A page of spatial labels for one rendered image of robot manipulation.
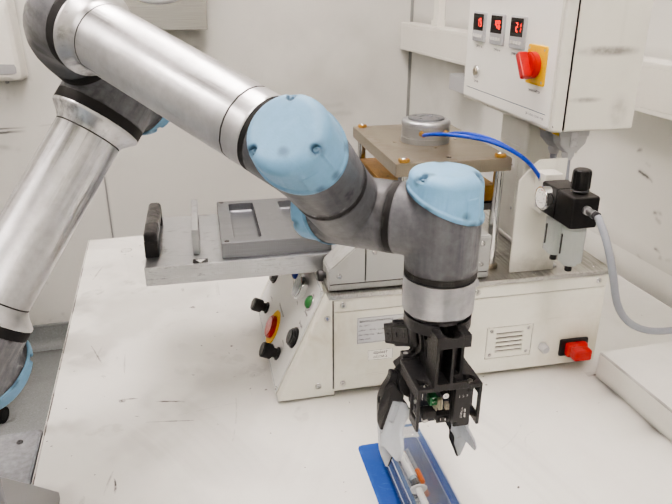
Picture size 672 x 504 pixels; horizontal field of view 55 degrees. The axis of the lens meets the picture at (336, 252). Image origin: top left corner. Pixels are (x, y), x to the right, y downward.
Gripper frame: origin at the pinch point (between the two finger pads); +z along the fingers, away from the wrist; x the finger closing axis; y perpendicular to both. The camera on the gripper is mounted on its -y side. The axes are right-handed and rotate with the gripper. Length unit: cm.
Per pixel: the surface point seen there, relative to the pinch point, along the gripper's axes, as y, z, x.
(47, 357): -175, 84, -88
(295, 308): -34.1, -2.5, -10.0
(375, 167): -44.1, -22.7, 5.8
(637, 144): -60, -20, 68
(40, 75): -186, -21, -75
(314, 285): -30.5, -8.1, -7.4
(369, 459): -8.4, 8.0, -4.0
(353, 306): -23.5, -7.6, -2.8
